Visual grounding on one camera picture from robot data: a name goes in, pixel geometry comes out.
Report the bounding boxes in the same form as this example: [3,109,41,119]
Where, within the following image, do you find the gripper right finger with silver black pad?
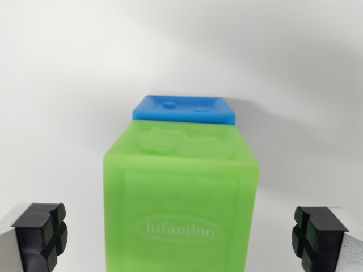
[292,205,363,272]

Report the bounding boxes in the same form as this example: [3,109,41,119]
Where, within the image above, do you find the gripper left finger with silver black pad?
[0,202,69,272]

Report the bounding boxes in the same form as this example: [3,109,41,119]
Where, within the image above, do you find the blue embossed toy cube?
[132,95,236,126]

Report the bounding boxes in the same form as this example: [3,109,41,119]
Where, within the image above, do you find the green embossed toy cube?
[103,119,261,272]

